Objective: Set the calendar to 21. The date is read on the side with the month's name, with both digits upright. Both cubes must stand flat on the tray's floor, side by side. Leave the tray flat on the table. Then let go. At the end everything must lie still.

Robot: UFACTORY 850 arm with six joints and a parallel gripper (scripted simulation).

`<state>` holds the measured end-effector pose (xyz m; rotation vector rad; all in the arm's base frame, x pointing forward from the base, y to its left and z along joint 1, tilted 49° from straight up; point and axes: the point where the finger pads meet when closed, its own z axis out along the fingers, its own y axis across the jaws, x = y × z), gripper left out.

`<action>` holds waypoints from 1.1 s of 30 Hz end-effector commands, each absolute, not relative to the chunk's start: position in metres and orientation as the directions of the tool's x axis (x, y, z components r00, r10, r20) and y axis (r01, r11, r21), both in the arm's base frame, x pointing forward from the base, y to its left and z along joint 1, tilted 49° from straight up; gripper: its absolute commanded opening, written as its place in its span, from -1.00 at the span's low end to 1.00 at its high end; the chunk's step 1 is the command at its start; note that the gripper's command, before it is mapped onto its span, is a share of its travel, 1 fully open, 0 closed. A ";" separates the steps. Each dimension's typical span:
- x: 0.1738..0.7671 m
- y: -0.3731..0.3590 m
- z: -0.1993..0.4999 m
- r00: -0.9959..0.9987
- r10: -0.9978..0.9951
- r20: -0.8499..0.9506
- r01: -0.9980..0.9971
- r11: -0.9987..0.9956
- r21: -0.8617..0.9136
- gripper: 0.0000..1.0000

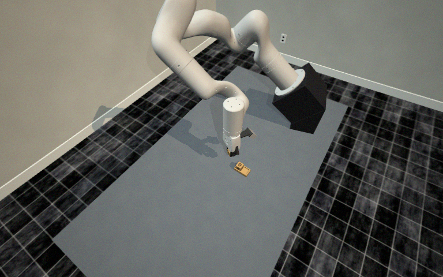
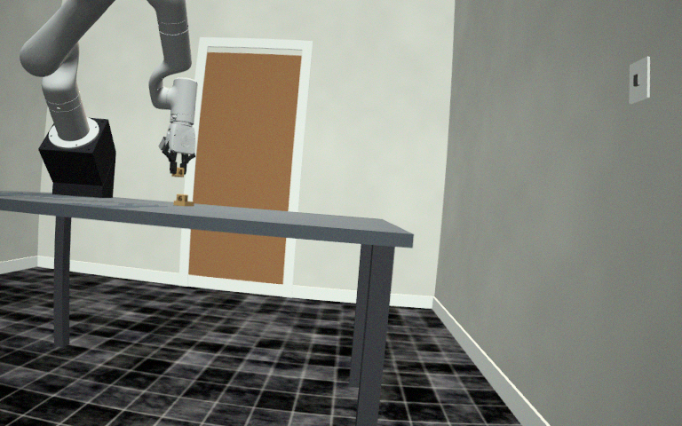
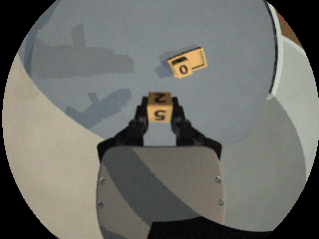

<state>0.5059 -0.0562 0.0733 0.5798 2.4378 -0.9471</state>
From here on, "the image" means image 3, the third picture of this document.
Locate tan number cube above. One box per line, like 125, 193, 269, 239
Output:
171, 57, 193, 79
147, 92, 173, 122

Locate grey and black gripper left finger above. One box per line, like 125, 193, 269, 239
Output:
97, 97, 149, 164

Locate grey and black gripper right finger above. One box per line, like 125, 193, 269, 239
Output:
170, 97, 222, 161

